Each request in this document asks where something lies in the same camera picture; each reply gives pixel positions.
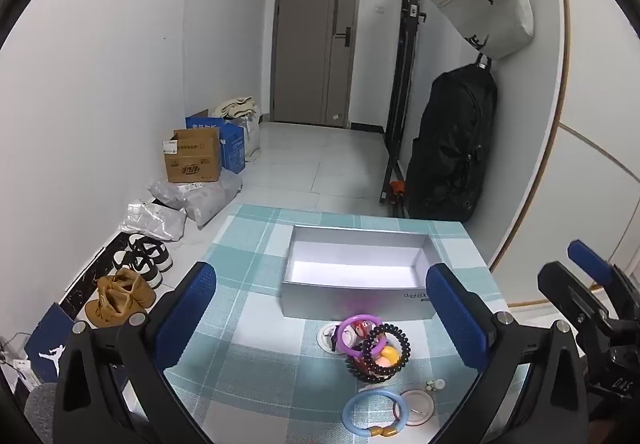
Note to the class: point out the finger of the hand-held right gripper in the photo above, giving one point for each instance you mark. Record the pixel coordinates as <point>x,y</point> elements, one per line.
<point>589,258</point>
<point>565,286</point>

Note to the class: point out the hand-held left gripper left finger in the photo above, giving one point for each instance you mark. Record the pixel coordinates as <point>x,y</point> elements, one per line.
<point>185,314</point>

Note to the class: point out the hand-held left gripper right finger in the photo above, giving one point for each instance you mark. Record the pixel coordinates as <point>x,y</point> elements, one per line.
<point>457,319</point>

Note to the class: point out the grey cardboard box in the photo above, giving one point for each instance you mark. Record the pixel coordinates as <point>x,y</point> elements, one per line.
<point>320,299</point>

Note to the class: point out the tan boot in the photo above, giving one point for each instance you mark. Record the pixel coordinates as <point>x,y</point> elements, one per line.
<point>107,311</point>
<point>130,286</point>

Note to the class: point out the black and white sneaker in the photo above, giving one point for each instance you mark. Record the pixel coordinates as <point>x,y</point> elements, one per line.
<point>152,251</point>
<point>137,269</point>

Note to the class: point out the teal checked tablecloth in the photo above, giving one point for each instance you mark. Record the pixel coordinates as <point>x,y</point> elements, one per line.
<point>260,274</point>

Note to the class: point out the small red charm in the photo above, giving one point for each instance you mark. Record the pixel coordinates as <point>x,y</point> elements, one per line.
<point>360,326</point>

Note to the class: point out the silver white plastic bag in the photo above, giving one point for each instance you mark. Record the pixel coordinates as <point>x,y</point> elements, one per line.
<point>152,221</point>

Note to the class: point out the grey plastic parcel bag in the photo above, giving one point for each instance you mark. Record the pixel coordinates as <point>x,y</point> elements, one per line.
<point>205,199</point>

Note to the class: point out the white round badge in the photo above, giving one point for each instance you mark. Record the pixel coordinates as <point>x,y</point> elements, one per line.
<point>325,336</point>

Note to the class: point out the orange black tool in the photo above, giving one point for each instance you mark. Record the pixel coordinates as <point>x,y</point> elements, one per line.
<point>396,191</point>

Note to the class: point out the dark blue shoe box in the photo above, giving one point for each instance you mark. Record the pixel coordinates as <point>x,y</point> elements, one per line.
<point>47,349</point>

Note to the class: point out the brown cardboard box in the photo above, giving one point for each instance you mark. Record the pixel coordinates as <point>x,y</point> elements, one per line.
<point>192,159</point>

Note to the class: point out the black backpack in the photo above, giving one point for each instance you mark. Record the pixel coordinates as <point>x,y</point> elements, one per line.
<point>450,149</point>

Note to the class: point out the white power strip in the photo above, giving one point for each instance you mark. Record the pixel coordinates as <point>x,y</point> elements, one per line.
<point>24,371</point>

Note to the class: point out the blue cardboard box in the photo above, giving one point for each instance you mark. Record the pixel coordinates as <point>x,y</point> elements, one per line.
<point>232,149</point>

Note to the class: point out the grey felt object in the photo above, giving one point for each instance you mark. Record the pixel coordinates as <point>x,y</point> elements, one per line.
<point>41,414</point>

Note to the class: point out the white woven bag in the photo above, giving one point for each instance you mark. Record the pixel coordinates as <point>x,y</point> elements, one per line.
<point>251,139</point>

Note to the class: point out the beige folded cloth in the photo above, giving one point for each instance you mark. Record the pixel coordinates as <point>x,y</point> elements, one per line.
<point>235,106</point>

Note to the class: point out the white canvas bag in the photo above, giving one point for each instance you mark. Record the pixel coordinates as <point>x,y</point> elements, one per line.
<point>485,9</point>

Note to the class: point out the grey door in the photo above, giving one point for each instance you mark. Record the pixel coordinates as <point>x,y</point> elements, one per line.
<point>305,49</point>

